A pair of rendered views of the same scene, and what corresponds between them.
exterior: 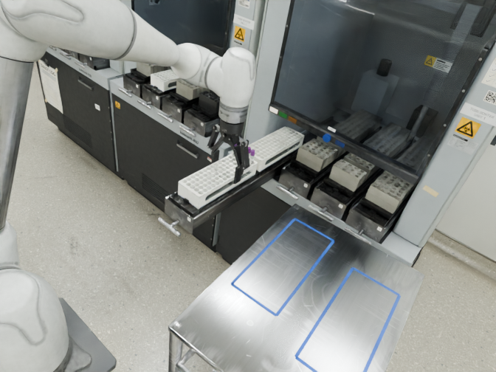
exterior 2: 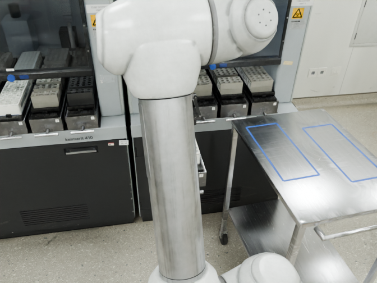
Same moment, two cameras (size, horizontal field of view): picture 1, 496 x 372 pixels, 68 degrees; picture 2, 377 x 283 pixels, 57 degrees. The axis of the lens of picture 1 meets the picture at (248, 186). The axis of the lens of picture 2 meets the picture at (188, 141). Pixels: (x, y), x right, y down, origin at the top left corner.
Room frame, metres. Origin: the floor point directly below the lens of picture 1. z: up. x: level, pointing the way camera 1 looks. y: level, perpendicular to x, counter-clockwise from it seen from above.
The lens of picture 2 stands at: (0.19, 0.86, 1.64)
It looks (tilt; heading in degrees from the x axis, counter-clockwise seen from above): 36 degrees down; 316
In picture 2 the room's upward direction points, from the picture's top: 1 degrees clockwise
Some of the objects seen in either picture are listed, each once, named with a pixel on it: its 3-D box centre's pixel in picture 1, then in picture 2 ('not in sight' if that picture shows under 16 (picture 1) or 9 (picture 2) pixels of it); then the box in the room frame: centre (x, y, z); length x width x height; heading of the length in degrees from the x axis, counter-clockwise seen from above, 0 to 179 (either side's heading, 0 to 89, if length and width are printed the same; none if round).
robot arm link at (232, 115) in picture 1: (233, 110); not in sight; (1.04, 0.09, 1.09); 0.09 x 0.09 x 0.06
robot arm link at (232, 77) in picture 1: (234, 74); not in sight; (1.05, 0.10, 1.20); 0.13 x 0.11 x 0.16; 62
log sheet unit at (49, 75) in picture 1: (49, 85); not in sight; (2.20, 1.42, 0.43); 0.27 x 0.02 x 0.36; 57
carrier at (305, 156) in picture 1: (310, 159); (200, 90); (1.23, -0.22, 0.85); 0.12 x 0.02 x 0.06; 57
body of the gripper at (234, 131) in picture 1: (230, 131); not in sight; (1.04, 0.09, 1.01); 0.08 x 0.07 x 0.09; 57
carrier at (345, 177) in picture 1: (345, 177); (230, 87); (1.14, -0.35, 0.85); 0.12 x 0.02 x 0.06; 56
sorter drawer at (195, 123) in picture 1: (240, 104); (86, 87); (1.73, 0.11, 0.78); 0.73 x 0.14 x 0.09; 147
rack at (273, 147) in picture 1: (273, 148); not in sight; (1.28, -0.07, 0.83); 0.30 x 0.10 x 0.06; 147
